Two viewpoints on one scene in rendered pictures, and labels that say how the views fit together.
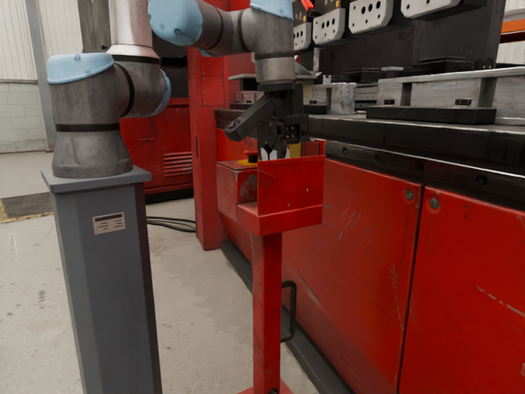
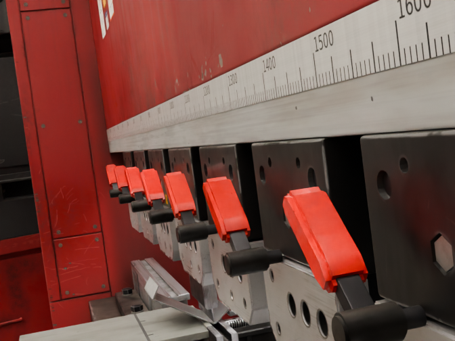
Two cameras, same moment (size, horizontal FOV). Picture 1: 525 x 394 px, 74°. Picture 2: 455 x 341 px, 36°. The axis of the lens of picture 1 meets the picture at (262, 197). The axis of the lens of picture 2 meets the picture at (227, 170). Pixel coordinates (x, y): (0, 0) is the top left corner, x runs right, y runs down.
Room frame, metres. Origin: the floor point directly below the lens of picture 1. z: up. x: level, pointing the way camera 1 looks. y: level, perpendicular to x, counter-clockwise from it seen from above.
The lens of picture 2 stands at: (0.32, -0.36, 1.27)
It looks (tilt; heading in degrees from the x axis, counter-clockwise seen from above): 3 degrees down; 7
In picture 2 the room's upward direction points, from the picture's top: 7 degrees counter-clockwise
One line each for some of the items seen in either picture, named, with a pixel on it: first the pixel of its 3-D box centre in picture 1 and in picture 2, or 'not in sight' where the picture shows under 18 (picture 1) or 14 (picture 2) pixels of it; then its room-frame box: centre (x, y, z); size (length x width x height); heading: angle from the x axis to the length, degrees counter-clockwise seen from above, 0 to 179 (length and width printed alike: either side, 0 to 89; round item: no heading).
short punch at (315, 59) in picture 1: (308, 63); (202, 284); (1.35, -0.17, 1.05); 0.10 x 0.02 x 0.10; 21
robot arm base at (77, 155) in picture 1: (91, 147); not in sight; (0.72, 0.35, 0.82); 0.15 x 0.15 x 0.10
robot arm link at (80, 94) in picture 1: (87, 87); not in sight; (0.72, 0.35, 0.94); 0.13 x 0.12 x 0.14; 156
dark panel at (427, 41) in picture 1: (381, 55); not in sight; (1.76, -0.56, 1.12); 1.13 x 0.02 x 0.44; 21
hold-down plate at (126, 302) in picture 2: (242, 106); (133, 308); (1.89, 0.10, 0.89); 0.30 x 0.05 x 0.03; 21
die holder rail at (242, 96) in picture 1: (256, 100); (158, 294); (1.86, 0.03, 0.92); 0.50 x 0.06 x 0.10; 21
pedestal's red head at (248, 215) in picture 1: (267, 178); not in sight; (0.76, -0.01, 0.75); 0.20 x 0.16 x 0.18; 30
